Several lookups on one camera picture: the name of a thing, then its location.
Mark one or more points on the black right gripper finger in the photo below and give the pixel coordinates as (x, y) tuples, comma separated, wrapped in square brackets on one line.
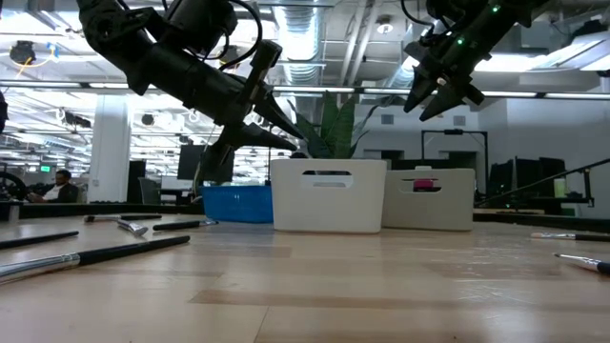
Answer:
[(443, 102), (421, 90)]

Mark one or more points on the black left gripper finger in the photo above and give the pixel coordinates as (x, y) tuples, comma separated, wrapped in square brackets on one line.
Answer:
[(274, 114), (257, 138)]

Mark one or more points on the blue plastic basket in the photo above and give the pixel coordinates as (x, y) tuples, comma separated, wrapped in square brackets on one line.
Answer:
[(238, 205)]

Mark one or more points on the white plastic bin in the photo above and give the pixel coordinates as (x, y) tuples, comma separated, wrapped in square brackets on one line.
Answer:
[(329, 209)]

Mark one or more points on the grey plastic bin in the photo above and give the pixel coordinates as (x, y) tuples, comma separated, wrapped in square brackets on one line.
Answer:
[(429, 212)]

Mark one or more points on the short black silver-ferrule paintbrush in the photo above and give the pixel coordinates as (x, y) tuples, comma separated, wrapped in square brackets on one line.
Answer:
[(181, 225), (586, 236)]

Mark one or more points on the paintbrush pair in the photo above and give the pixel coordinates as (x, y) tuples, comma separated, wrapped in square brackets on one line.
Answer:
[(133, 227)]

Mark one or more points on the long thin black paintbrush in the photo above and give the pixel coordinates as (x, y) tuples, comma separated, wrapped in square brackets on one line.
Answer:
[(119, 250), (586, 262)]

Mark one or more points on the wooden paintbrush vertical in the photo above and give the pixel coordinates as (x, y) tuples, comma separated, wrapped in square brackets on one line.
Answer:
[(43, 239)]

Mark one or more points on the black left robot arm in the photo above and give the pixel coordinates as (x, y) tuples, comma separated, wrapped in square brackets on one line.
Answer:
[(109, 38)]

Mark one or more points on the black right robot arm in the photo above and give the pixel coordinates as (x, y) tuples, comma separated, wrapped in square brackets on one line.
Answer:
[(505, 14)]

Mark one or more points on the black display stand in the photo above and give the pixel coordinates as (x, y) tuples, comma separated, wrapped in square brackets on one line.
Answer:
[(453, 131)]

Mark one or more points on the potted snake plant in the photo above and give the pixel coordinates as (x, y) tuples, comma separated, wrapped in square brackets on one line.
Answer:
[(333, 128)]

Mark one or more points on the black computer monitor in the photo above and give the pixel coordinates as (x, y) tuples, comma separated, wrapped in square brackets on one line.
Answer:
[(190, 162), (529, 176)]

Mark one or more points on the white building column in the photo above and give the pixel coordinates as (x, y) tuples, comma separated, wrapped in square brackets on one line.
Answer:
[(109, 152)]

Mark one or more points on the green bottle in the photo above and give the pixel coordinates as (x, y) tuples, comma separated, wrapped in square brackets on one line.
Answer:
[(560, 188)]

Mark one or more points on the person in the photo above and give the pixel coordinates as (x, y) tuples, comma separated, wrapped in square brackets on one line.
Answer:
[(62, 193)]

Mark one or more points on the green exit sign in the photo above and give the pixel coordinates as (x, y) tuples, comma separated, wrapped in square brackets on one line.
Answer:
[(45, 168)]

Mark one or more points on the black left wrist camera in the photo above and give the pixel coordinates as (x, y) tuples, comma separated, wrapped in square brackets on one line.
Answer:
[(200, 24)]

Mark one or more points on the silver ceiling air duct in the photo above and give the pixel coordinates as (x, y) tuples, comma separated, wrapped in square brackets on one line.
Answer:
[(300, 43)]

